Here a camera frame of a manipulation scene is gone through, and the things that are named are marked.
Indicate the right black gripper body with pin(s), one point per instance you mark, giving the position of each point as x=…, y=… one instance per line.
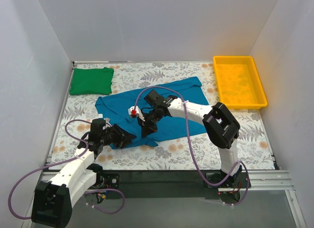
x=148, y=122

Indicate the folded green t shirt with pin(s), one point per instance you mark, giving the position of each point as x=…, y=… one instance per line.
x=91, y=81

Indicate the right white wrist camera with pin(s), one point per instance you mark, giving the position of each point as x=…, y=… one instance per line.
x=135, y=112

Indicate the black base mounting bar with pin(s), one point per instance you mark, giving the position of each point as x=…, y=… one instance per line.
x=168, y=184

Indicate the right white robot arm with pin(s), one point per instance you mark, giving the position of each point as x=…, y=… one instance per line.
x=221, y=126

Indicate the blue t shirt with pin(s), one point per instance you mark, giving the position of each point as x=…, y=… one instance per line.
x=116, y=108

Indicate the aluminium frame rail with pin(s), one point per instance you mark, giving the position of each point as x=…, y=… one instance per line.
x=259, y=179

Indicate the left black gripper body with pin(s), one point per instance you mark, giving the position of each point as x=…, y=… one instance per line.
x=120, y=136

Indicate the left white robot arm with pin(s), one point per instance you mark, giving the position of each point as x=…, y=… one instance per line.
x=54, y=200

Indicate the yellow plastic bin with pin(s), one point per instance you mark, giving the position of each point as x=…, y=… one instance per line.
x=238, y=82

